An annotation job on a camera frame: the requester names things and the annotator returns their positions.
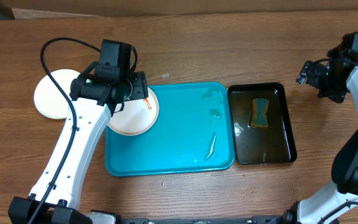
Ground yellow green sponge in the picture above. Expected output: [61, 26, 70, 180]
[250, 98, 269, 128]

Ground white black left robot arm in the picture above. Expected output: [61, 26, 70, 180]
[8, 39, 149, 223]

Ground teal plastic tray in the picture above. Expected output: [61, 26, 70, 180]
[105, 82, 235, 177]

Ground white plate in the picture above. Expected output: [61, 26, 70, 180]
[34, 69, 80, 119]

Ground brown cardboard panel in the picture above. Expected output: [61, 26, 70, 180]
[0, 0, 358, 16]

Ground pink plate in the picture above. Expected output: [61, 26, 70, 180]
[108, 87, 159, 136]

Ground black water tray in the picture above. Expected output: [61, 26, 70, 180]
[227, 82, 297, 165]

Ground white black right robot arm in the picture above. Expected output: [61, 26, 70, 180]
[272, 32, 358, 223]

